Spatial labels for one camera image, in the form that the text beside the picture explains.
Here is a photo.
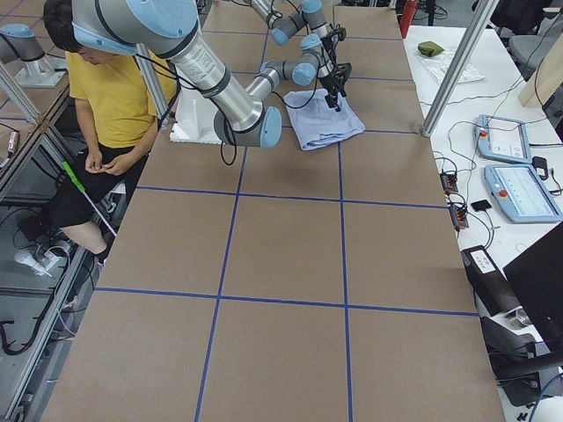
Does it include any blue striped button shirt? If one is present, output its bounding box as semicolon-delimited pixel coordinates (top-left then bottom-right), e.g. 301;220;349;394
282;89;366;151

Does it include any person in yellow shirt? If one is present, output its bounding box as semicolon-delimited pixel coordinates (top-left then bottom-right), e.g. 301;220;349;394
43;1;158;264

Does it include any clear plastic bag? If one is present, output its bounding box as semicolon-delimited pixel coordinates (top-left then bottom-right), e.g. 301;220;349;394
417;48;486;84

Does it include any blue teach pendant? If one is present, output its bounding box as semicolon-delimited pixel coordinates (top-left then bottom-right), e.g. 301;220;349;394
483;164;562;223
474;114;532;164

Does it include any green fabric pouch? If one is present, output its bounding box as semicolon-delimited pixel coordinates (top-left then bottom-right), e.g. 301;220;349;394
417;40;444;58

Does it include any far blue teach pendant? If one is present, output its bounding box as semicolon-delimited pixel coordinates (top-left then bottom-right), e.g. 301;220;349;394
474;114;532;164

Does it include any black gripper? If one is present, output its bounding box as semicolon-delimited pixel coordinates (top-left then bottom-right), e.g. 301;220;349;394
319;72;346;112
321;31;340;53

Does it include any aluminium frame post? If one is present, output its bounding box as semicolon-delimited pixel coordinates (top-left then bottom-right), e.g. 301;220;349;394
420;0;499;137

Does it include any near blue teach pendant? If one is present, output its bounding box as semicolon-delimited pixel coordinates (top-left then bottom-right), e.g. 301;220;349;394
483;164;562;223

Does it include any grey office chair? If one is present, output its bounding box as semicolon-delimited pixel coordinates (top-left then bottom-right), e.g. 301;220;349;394
508;16;562;80

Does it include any black monitor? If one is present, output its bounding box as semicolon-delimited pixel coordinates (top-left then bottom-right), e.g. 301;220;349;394
503;224;562;351

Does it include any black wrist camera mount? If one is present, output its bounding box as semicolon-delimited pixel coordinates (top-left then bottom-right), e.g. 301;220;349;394
329;24;347;43
333;62;352;85

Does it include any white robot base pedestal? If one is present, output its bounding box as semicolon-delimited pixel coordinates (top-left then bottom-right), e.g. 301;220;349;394
170;69;222;144

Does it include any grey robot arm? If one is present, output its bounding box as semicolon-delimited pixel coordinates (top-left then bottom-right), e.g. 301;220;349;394
72;1;351;148
244;0;347;55

